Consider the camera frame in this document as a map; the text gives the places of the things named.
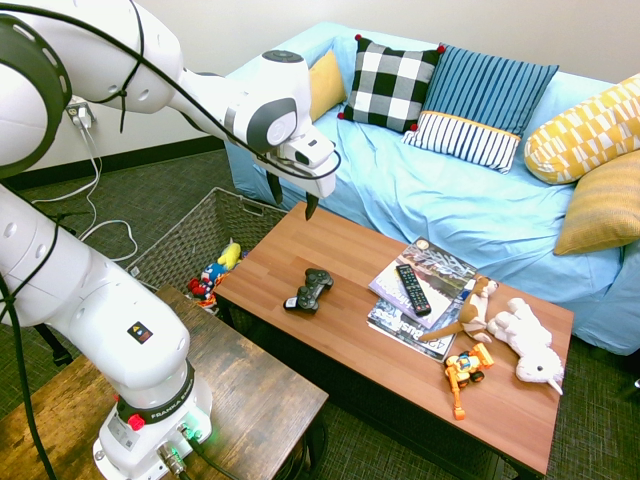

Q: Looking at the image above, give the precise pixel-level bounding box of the black TV remote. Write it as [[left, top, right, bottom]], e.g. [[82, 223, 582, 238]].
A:
[[395, 263, 433, 317]]

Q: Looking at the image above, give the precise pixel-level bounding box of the brown white plush dog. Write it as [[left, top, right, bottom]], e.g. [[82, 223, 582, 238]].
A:
[[418, 275, 500, 344]]

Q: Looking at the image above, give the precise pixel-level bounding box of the yellow white patterned bolster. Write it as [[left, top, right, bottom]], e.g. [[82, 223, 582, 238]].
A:
[[523, 73, 640, 186]]

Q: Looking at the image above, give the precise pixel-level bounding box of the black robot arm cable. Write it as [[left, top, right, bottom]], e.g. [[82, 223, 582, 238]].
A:
[[0, 0, 343, 480]]

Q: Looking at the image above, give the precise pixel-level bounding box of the wall power outlet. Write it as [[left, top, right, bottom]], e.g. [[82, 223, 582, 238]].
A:
[[65, 99, 97, 130]]

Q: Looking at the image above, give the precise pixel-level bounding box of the business magazine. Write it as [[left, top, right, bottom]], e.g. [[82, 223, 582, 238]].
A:
[[366, 298, 457, 363]]

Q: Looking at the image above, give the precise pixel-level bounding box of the light blue covered sofa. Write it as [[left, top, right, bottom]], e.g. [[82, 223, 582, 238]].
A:
[[223, 21, 640, 357]]

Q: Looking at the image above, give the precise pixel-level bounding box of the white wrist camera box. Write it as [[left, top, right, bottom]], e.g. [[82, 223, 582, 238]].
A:
[[279, 124, 336, 167]]

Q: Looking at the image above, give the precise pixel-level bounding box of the black gamepad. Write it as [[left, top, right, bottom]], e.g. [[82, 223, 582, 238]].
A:
[[282, 267, 335, 316]]

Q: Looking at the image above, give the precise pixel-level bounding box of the blue striped pillow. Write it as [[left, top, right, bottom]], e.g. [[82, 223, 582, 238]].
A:
[[420, 43, 560, 139]]

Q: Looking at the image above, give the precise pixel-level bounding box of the plain yellow pillow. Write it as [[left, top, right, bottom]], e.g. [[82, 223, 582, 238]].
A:
[[307, 48, 348, 123]]

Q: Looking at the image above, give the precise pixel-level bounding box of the magazine with city photo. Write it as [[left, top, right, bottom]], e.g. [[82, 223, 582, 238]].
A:
[[368, 236, 478, 330]]

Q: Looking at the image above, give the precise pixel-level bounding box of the grey woven basket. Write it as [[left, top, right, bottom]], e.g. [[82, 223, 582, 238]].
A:
[[124, 186, 290, 314]]

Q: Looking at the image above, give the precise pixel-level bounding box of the white power cable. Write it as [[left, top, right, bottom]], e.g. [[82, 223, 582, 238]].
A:
[[78, 127, 139, 264], [31, 124, 104, 205]]

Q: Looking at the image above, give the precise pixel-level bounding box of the yellow plush toy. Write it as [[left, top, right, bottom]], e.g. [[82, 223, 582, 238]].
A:
[[217, 241, 243, 269]]

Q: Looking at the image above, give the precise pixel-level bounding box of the orange toy excavator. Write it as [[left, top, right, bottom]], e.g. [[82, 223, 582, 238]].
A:
[[443, 342, 495, 421]]

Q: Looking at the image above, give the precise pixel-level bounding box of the dark rustic wooden stand table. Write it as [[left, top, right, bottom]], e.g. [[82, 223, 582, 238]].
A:
[[0, 284, 330, 480]]

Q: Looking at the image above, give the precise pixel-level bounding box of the black base cable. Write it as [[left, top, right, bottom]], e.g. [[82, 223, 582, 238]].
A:
[[183, 425, 242, 480]]

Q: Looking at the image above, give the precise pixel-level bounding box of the black white checkered pillow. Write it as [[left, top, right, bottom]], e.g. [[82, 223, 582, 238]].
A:
[[337, 33, 447, 134]]

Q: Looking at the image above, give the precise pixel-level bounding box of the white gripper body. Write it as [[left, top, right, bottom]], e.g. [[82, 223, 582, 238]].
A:
[[255, 149, 337, 199]]

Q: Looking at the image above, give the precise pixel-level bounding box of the mustard woven pillow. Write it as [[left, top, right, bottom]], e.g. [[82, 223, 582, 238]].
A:
[[552, 149, 640, 257]]

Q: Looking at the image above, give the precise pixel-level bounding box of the white plush unicorn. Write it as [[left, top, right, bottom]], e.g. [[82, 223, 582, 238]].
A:
[[486, 297, 566, 396]]

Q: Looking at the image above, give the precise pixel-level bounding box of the wooden coffee table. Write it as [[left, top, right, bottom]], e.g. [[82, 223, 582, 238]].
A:
[[213, 201, 576, 477]]

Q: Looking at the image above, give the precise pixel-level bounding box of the navy white striped pillow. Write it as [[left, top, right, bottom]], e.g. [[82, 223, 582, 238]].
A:
[[402, 110, 522, 175]]

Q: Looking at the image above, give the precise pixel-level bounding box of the Captain America plush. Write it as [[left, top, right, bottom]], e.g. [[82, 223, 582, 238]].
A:
[[200, 261, 230, 290]]

